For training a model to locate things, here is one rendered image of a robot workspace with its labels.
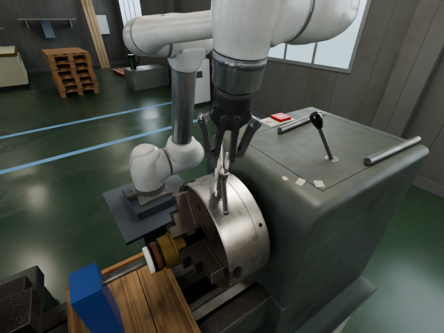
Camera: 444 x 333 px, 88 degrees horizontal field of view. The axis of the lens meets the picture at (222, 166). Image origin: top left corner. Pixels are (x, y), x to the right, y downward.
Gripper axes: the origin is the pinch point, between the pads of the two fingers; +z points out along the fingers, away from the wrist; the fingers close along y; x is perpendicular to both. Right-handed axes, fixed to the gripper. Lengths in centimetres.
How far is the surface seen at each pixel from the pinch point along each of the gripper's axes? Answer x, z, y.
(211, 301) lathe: 17.5, 41.9, -0.3
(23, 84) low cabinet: -588, 291, 467
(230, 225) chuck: 10.8, 8.7, -2.2
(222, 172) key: 3.9, -1.8, 0.4
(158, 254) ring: 12.8, 19.0, 14.7
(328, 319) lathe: 18, 70, -52
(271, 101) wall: -312, 142, -123
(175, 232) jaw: 7.3, 18.1, 10.9
